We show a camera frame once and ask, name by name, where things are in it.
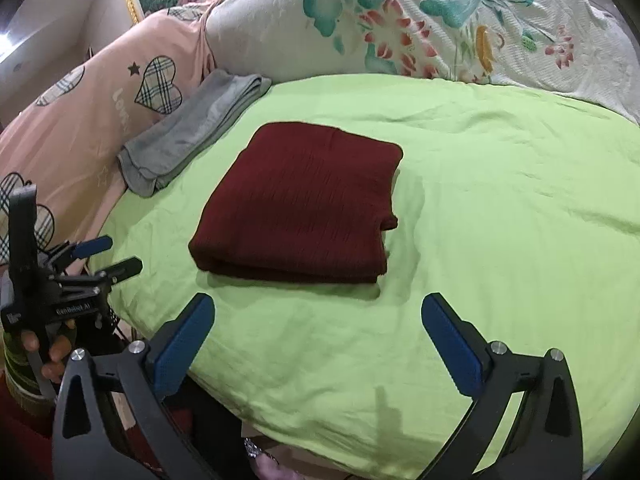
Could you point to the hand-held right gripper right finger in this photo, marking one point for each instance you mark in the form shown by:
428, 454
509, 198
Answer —
450, 345

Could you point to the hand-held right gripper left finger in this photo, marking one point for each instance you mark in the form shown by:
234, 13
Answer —
185, 345

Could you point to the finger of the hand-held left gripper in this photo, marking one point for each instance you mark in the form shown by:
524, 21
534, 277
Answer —
120, 269
90, 247

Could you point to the maroon knit sweater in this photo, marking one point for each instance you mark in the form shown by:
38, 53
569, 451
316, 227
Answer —
300, 200

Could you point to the person's left hand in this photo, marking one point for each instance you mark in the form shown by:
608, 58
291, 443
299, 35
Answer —
57, 355

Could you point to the pink heart-print pillow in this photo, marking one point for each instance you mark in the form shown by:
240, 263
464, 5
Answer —
75, 125

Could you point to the person's foot in sandal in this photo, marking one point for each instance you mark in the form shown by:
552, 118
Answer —
267, 462

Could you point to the person's red garment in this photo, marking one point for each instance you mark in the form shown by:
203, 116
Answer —
25, 440

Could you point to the grey folded cloth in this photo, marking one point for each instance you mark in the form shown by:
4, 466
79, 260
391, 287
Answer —
190, 130

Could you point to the light green bed sheet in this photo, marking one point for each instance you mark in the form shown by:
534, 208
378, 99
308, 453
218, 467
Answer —
500, 185

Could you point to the floral white pillow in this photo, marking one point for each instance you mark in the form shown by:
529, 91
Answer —
300, 35

